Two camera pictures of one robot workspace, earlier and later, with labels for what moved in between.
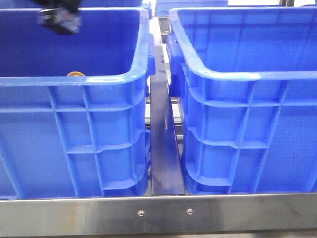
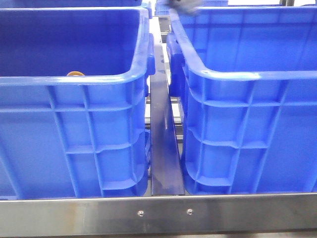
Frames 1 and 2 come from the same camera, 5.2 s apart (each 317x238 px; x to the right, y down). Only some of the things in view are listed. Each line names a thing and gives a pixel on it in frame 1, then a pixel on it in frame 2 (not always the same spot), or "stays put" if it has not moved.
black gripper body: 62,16 → 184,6
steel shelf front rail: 288,212 stays put
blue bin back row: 163,7 stays put
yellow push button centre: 76,74 stays put
